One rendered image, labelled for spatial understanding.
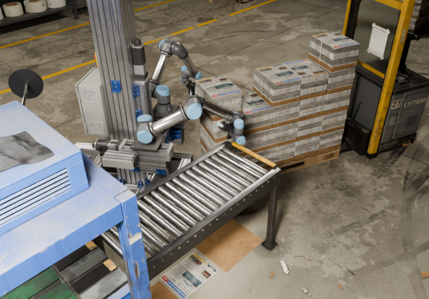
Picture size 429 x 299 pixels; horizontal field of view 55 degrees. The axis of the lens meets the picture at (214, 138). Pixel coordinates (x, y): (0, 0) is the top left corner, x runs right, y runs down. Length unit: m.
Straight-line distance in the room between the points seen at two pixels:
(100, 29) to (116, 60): 0.25
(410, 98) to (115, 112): 2.93
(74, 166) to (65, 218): 0.21
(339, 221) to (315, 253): 0.46
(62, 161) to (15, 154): 0.19
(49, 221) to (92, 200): 0.18
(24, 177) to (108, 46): 1.77
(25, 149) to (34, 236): 0.34
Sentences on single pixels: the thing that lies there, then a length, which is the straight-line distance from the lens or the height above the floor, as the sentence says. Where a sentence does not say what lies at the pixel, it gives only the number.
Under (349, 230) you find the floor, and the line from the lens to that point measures 3.89.
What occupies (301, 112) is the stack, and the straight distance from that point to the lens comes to 4.02.
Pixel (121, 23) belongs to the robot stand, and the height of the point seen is 1.73.
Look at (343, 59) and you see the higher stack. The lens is 4.04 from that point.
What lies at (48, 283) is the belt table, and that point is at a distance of 2.56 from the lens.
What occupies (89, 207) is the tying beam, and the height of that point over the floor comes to 1.55.
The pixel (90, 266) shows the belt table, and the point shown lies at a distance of 2.56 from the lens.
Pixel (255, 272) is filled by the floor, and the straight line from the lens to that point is 3.45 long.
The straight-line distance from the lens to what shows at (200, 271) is 3.44.
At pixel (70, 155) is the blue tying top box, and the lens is 1.73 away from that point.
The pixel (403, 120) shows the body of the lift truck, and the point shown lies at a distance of 4.80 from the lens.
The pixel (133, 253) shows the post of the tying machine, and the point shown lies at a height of 1.24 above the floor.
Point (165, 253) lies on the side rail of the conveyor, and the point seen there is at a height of 0.80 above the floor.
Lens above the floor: 2.71
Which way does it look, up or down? 34 degrees down
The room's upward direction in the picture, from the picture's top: 1 degrees counter-clockwise
